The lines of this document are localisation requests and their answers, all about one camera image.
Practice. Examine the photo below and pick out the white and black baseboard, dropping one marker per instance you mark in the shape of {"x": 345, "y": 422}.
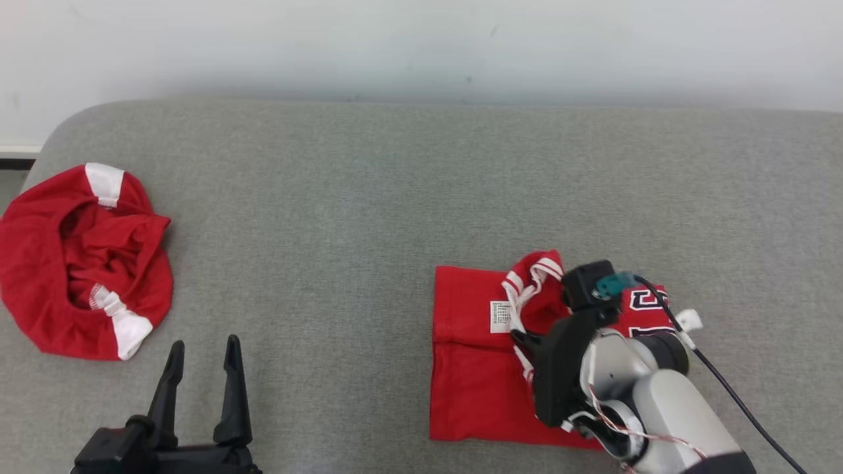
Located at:
{"x": 16, "y": 158}

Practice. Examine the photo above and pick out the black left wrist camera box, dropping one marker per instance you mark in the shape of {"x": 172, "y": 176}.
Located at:
{"x": 108, "y": 454}

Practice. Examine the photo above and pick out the red shorts with white band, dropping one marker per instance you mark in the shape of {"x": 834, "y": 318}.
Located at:
{"x": 39, "y": 263}

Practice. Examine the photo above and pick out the red lettered basketball jersey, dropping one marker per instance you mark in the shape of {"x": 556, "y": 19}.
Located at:
{"x": 474, "y": 395}

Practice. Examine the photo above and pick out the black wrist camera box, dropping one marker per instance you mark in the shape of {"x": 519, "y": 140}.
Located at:
{"x": 108, "y": 454}
{"x": 583, "y": 283}

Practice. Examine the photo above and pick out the teal right camera connector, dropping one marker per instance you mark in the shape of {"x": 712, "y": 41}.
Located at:
{"x": 612, "y": 285}

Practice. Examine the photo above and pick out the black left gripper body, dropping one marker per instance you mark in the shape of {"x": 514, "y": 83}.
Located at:
{"x": 204, "y": 461}

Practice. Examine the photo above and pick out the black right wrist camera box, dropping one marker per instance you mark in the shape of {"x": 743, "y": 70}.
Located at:
{"x": 583, "y": 283}

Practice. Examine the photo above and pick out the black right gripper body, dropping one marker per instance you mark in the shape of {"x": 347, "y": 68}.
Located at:
{"x": 560, "y": 375}

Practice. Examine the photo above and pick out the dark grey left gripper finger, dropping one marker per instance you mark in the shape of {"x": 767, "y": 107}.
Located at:
{"x": 234, "y": 401}
{"x": 164, "y": 401}

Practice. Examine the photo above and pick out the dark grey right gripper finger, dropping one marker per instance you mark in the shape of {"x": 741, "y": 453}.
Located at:
{"x": 529, "y": 340}

